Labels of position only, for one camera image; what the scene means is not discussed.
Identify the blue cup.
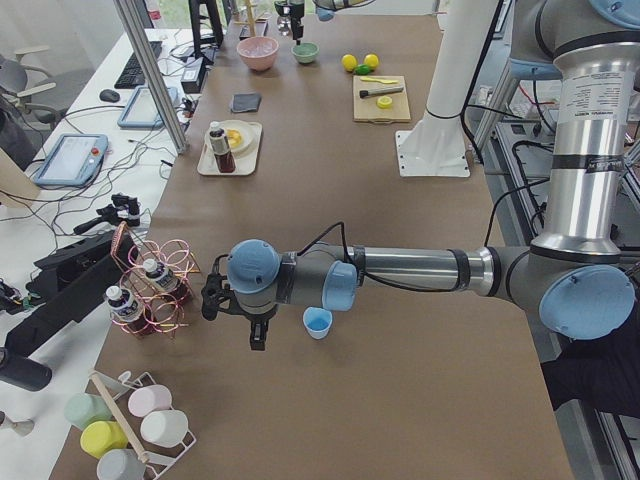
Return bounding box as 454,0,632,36
302,307,333,340

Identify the white round plate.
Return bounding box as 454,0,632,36
205,120,255,154

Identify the black keyboard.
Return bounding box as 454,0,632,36
114,40,162,89

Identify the yellow cup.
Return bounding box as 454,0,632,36
80,420,129,459

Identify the tea bottle on tray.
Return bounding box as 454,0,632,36
208,121,236,174

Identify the yellow lemon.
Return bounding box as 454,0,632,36
341,54,359,72
363,53,379,71

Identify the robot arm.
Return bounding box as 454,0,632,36
274,0,371,45
202,1,639,350

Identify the yellow lemon lower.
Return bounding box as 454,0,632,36
363,53,379,71

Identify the teach pendant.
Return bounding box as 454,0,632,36
33,134,109,188
117,85,164,129

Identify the half lemon slice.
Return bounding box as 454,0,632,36
376,96,393,109

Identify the mint green cup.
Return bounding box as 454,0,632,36
64,393,112,430

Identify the teach pendant near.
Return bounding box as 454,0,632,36
33,134,109,188

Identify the tea bottle in rack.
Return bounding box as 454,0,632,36
105,285,153,336
142,258,191,305

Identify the bamboo cutting board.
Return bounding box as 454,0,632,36
352,75,411,122

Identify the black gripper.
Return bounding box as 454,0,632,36
288,0,305,45
240,303,278,351

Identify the pink cup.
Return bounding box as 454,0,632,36
128,384,172,417

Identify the clear ice cubes pile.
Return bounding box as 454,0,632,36
241,41,274,58

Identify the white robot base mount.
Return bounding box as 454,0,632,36
396,0,502,177

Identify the pink bowl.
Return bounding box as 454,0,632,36
236,36,279,72

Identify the mint green bowl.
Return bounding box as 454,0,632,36
291,42,319,65

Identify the cream serving tray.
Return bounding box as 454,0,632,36
197,122,263,177

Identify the steel muddler black tip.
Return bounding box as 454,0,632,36
358,86,404,99

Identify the teach pendant far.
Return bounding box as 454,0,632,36
117,85,164,129

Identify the aluminium frame post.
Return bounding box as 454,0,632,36
114,0,188,154

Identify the grey folded cloth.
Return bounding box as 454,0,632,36
230,92,262,113

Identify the white wire cup rack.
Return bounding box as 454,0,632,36
89,370,197,479

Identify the copper wire bottle rack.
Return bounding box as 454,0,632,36
104,222,200,338

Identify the yellow lemon upper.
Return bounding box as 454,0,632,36
341,54,359,72

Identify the grey cup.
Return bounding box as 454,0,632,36
96,449,146,480

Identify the black computer mouse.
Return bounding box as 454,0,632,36
99,89,120,103

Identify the white cup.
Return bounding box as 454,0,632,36
140,409,189,448

